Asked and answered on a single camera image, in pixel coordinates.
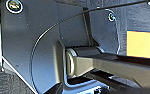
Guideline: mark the round silver base fitting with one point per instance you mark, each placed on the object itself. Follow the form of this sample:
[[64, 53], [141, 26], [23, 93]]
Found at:
[[111, 16]]

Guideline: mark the round yellow base button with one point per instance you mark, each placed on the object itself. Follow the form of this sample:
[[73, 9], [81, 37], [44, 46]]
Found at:
[[14, 5]]

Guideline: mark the thick grey robot limb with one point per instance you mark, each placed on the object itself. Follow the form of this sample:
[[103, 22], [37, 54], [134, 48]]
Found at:
[[107, 65]]

